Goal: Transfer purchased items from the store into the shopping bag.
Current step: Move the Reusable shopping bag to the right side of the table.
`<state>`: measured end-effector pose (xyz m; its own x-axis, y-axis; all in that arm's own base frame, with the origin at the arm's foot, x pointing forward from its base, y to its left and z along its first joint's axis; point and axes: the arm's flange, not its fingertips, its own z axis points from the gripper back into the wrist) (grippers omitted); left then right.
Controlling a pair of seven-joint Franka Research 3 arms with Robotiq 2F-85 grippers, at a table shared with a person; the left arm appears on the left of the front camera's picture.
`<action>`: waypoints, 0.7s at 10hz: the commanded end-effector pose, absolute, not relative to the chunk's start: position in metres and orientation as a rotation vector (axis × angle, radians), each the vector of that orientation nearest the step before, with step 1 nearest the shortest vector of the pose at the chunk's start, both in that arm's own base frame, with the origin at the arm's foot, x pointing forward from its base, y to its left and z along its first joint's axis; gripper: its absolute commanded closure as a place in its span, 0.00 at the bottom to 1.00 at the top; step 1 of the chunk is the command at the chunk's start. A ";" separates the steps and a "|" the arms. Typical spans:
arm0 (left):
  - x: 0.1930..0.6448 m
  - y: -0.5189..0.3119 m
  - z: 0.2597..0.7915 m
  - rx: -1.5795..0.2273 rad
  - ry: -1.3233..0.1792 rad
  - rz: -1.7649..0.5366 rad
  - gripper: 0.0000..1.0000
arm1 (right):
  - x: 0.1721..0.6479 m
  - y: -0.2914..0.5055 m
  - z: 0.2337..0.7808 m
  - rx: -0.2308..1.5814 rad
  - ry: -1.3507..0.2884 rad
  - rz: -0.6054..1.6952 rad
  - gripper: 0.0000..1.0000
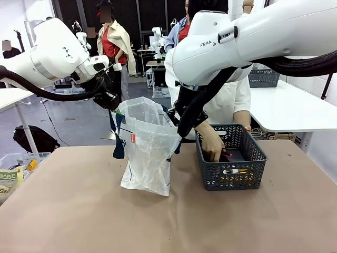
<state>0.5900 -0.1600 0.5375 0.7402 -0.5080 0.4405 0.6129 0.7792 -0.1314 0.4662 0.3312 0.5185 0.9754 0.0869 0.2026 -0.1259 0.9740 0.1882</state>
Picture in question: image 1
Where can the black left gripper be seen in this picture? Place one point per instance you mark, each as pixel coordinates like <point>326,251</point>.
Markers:
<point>106,100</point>

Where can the small yellow box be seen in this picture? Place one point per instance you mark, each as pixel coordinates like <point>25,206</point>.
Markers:
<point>32,165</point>

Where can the background desk with equipment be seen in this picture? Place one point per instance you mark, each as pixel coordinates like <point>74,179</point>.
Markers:
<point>155,71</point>

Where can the dark grey plastic basket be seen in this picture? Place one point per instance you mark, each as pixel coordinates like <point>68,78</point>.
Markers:
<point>231,180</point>

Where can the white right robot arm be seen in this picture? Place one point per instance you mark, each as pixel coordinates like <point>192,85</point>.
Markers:
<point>237,39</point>

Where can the person's right hand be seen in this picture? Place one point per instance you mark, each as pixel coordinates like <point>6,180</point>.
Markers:
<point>212,146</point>

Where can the mannequin blue shirt red top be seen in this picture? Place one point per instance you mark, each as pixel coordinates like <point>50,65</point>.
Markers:
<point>174,37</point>

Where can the person white coat dark trousers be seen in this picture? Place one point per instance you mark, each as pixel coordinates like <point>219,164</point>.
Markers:
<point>237,97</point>

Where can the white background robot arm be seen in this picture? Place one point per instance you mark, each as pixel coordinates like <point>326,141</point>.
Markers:
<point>158,39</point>
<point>83,39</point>

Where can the bystander in black shirt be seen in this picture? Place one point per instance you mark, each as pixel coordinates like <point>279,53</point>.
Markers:
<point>10,52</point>

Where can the mannequin beige jacket red shirt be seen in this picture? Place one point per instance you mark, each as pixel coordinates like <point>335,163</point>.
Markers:
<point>123,44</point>

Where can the black backpack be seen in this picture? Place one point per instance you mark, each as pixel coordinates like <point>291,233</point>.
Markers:
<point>37,139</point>

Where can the clear plastic bin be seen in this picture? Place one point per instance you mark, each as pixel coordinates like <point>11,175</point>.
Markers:
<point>39,156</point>

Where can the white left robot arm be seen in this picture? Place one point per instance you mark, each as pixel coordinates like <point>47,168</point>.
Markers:
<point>52,52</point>

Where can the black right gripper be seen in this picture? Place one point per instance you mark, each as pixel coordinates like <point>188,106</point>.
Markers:
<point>172,116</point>

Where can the beige green food package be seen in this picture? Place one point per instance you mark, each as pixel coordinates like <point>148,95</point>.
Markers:
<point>5,193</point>
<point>10,177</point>

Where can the yellow black packaged item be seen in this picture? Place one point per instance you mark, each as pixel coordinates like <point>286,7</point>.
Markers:
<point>238,171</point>

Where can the black item with pink cap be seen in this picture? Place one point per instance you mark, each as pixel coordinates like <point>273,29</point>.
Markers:
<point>227,156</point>

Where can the white table frame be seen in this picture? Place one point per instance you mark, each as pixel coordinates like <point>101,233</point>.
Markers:
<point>289,110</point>

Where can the person's right forearm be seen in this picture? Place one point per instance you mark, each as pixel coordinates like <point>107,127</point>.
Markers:
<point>206,130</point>

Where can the person's left forearm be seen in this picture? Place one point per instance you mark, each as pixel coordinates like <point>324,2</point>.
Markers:
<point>242,120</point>

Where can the grey mesh storage basket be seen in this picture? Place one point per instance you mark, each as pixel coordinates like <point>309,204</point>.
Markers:
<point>263,78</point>

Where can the white table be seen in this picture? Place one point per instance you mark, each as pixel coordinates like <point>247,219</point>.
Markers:
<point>10,98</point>

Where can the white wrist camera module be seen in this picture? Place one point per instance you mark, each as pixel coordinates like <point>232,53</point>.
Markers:
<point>116,66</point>

